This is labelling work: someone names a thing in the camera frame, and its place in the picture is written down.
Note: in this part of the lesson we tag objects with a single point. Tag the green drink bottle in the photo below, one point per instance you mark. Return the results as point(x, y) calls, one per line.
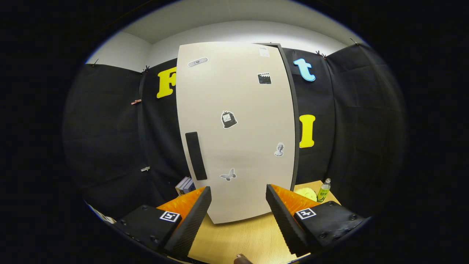
point(323, 192)

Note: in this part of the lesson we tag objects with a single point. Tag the pink clip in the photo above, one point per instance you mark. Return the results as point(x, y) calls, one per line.
point(136, 101)

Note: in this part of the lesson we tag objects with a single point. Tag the grey shoe cabinet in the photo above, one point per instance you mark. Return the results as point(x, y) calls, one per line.
point(297, 124)

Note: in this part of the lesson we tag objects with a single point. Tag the black backdrop cloth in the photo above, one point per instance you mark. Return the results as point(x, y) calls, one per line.
point(102, 139)

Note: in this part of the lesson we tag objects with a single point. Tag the white spine book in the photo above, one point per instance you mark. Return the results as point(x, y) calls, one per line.
point(180, 186)

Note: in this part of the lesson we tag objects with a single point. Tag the yellow pineapple plush toy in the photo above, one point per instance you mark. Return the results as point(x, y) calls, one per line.
point(306, 192)

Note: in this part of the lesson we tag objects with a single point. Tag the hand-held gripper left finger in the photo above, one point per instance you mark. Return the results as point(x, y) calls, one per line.
point(194, 223)

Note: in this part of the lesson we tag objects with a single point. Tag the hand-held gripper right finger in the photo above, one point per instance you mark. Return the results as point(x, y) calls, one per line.
point(284, 223)

